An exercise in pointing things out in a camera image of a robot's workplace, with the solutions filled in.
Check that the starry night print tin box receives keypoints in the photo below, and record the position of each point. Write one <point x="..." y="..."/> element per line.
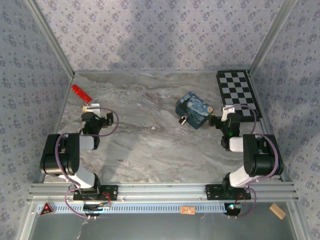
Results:
<point x="195" y="107"/>

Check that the small black padlock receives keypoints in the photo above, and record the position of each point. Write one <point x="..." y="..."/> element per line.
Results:
<point x="183" y="121"/>

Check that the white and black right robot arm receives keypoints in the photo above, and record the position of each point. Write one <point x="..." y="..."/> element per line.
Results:
<point x="260" y="155"/>

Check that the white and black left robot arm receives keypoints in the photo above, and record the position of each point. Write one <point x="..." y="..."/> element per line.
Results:
<point x="72" y="155"/>

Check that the black and grey checkerboard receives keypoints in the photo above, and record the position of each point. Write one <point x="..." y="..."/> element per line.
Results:
<point x="237" y="95"/>

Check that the red glitter tube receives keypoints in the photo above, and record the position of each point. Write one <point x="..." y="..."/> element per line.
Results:
<point x="81" y="93"/>

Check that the round black LED board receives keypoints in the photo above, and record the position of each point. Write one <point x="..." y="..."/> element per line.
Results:
<point x="232" y="209"/>

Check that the black left connector board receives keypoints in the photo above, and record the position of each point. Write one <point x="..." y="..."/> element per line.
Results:
<point x="96" y="209"/>

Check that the orange tag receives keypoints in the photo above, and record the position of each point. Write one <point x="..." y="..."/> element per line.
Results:
<point x="187" y="210"/>

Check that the red triangle warning sticker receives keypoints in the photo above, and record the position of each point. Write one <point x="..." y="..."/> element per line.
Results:
<point x="46" y="209"/>

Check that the wooden block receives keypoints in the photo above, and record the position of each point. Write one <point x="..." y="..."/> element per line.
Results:
<point x="277" y="211"/>

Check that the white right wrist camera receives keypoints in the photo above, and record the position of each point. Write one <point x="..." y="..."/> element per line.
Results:
<point x="227" y="110"/>

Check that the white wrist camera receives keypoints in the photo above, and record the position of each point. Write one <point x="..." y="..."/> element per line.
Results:
<point x="227" y="110"/>
<point x="93" y="106"/>

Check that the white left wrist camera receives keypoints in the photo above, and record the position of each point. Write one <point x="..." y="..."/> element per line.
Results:
<point x="93" y="106"/>

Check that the aluminium side rail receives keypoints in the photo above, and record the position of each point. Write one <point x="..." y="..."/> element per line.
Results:
<point x="57" y="125"/>
<point x="268" y="130"/>

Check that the aluminium front rail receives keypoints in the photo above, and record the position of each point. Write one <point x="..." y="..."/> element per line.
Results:
<point x="162" y="191"/>

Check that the aluminium frame post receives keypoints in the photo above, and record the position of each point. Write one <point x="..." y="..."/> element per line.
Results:
<point x="50" y="37"/>
<point x="272" y="37"/>

